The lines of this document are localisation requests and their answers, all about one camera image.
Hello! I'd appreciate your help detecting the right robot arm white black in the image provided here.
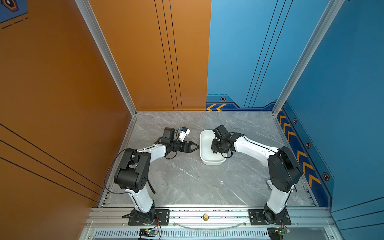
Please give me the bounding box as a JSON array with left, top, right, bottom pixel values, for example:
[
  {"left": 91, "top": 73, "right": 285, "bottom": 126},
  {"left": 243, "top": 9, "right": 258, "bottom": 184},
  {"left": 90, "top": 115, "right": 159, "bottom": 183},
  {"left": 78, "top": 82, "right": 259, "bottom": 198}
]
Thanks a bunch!
[{"left": 211, "top": 125, "right": 303, "bottom": 225}]

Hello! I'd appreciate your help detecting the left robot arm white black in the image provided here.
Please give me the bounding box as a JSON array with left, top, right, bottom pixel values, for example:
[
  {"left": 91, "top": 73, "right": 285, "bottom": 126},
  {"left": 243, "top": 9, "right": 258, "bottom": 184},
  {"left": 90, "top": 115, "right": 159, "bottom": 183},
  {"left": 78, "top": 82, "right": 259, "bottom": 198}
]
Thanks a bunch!
[{"left": 114, "top": 127, "right": 200, "bottom": 225}]

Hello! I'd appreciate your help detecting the white plastic bin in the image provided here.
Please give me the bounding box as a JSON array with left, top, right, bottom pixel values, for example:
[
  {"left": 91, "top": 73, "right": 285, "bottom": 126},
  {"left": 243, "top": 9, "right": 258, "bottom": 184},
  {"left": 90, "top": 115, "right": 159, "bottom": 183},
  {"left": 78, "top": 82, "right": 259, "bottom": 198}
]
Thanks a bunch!
[{"left": 200, "top": 130, "right": 227, "bottom": 166}]

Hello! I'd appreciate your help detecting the small white tag card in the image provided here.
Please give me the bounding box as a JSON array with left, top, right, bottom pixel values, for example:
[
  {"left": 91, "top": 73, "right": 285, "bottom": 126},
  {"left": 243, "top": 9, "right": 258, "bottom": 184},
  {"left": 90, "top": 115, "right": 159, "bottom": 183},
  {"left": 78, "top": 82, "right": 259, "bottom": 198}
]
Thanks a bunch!
[{"left": 266, "top": 180, "right": 273, "bottom": 190}]

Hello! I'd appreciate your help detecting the left green circuit board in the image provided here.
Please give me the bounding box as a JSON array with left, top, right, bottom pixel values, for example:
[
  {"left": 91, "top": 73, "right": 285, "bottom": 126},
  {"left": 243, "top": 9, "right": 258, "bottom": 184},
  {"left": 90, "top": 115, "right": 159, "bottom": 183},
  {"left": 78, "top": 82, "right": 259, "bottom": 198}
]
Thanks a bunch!
[{"left": 139, "top": 229, "right": 161, "bottom": 240}]

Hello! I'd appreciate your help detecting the green circuit board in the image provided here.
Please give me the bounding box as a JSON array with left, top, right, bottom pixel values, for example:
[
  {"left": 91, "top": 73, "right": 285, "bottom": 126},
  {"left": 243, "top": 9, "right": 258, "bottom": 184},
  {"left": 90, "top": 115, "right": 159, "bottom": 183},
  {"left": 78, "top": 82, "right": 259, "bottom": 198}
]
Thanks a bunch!
[
  {"left": 139, "top": 229, "right": 161, "bottom": 240},
  {"left": 267, "top": 228, "right": 291, "bottom": 240}
]

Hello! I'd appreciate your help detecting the right green circuit board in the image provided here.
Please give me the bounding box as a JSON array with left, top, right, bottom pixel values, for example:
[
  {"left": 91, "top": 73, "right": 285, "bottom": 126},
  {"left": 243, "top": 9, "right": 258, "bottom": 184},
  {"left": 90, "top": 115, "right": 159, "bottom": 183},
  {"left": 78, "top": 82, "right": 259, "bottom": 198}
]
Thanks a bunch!
[{"left": 267, "top": 228, "right": 291, "bottom": 240}]

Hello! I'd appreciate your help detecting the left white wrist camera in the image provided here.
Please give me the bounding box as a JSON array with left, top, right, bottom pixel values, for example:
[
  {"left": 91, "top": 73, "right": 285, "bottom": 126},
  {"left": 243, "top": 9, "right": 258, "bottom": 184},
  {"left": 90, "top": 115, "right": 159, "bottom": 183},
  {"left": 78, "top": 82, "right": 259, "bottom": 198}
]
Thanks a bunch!
[{"left": 178, "top": 127, "right": 191, "bottom": 142}]

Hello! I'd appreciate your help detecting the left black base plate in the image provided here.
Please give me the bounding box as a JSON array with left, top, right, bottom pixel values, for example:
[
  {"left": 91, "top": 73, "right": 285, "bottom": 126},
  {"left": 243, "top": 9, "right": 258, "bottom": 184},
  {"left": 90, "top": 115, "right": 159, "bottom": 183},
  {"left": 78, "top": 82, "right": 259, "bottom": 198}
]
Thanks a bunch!
[{"left": 128, "top": 209, "right": 170, "bottom": 226}]

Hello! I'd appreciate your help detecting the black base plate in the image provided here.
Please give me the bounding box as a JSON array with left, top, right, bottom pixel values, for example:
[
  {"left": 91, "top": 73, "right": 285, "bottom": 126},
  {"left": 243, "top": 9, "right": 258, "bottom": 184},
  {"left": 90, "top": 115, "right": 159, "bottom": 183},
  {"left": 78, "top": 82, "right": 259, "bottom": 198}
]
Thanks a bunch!
[
  {"left": 128, "top": 209, "right": 170, "bottom": 226},
  {"left": 248, "top": 208, "right": 292, "bottom": 226}
]

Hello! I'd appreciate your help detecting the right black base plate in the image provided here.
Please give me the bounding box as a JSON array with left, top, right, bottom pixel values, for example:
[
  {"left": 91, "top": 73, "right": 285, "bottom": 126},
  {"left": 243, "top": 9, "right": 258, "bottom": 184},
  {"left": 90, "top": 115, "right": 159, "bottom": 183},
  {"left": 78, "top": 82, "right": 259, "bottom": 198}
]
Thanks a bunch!
[{"left": 248, "top": 208, "right": 292, "bottom": 226}]

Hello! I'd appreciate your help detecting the front aluminium rail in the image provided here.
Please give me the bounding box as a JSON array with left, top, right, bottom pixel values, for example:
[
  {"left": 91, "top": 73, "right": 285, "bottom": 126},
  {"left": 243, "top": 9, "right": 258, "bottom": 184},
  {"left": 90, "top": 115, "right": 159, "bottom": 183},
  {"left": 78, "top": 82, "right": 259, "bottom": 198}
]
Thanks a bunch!
[{"left": 85, "top": 206, "right": 336, "bottom": 228}]

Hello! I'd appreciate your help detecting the left aluminium frame post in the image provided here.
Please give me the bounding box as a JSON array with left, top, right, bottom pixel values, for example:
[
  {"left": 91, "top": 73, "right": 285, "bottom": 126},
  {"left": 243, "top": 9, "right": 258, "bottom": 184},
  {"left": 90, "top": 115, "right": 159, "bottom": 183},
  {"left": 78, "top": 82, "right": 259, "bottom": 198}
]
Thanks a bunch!
[{"left": 75, "top": 0, "right": 137, "bottom": 117}]

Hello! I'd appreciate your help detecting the aluminium frame post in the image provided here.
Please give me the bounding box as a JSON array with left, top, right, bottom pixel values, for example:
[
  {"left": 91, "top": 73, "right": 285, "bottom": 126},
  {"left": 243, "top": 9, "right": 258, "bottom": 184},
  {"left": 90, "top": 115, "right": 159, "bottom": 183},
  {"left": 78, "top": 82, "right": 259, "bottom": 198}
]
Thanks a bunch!
[
  {"left": 75, "top": 0, "right": 137, "bottom": 117},
  {"left": 272, "top": 0, "right": 345, "bottom": 117}
]

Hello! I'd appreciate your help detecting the right aluminium frame post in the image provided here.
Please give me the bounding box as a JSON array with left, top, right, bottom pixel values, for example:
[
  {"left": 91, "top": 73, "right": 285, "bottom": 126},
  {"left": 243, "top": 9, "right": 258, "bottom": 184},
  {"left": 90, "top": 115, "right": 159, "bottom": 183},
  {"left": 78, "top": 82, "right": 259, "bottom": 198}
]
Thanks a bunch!
[{"left": 272, "top": 0, "right": 345, "bottom": 117}]

